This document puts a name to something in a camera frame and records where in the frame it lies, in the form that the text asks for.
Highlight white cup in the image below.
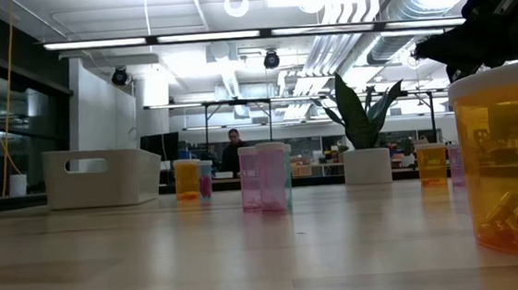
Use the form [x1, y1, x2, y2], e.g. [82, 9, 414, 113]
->
[6, 173, 30, 198]

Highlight teal pill bottle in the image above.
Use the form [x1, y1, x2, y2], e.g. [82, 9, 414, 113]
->
[282, 142, 296, 210]

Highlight pink pill bottle white cap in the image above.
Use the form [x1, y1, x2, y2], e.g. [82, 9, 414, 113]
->
[254, 140, 291, 214]
[445, 143, 466, 189]
[236, 145, 264, 212]

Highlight white plastic bin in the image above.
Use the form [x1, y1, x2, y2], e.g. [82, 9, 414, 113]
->
[40, 141, 166, 212]

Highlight black computer monitor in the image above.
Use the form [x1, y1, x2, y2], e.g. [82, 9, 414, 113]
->
[139, 131, 182, 164]

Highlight black aluminium table frame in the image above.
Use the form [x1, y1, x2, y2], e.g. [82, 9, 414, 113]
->
[0, 160, 457, 212]

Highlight green snake plant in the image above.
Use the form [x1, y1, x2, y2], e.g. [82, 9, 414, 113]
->
[308, 67, 409, 154]

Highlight white hanging ring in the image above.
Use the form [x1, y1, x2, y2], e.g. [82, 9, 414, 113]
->
[223, 0, 252, 18]

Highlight orange pill bottle white cap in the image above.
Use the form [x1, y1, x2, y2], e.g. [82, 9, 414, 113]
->
[415, 141, 450, 188]
[172, 157, 204, 202]
[445, 59, 518, 267]

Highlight blue pill bottle pink pills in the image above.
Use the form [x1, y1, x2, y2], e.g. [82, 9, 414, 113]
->
[197, 159, 217, 200]

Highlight silver ventilation duct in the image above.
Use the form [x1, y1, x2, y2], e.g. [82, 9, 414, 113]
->
[361, 0, 466, 66]

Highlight person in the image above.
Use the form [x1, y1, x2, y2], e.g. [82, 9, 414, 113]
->
[218, 127, 253, 179]

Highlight black ceiling spotlight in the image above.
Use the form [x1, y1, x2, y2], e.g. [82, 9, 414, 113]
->
[262, 49, 282, 70]
[110, 66, 129, 87]

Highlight white plant pot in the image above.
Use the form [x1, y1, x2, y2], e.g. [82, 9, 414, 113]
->
[342, 146, 393, 187]

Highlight overhead light bar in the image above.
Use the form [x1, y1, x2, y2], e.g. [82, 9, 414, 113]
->
[41, 7, 467, 59]

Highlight black background workstation frame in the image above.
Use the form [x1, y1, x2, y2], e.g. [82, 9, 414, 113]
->
[144, 82, 440, 166]

